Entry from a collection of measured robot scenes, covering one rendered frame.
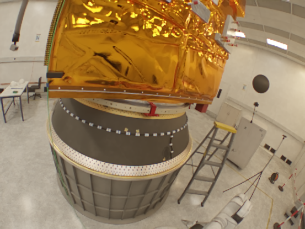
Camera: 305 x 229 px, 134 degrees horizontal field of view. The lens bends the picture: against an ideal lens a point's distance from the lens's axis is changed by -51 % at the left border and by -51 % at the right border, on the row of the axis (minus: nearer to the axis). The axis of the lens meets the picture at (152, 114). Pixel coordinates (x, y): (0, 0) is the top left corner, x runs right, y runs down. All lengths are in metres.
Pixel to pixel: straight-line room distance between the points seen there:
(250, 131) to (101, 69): 3.99
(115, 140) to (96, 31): 0.81
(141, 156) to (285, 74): 8.13
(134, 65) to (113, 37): 0.24
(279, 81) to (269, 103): 1.37
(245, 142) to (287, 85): 4.99
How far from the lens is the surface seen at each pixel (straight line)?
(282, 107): 8.15
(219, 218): 0.84
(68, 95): 0.89
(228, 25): 1.86
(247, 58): 8.71
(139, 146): 1.11
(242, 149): 4.35
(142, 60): 0.91
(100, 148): 1.12
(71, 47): 0.80
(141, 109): 1.03
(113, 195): 1.46
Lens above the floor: 2.06
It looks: 21 degrees down
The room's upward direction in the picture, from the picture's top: 16 degrees clockwise
